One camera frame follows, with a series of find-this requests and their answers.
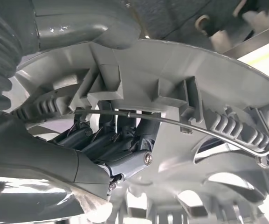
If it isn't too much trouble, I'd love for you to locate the clear plastic film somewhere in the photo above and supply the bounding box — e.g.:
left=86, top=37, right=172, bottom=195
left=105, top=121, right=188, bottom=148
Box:
left=0, top=176, right=113, bottom=224

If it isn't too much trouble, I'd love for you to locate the dark caster chair base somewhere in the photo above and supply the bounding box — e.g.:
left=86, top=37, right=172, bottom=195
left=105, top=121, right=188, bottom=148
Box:
left=194, top=0, right=269, bottom=54

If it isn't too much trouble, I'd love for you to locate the grey workbench rail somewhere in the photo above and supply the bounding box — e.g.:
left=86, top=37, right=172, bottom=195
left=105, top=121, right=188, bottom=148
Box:
left=222, top=21, right=269, bottom=59

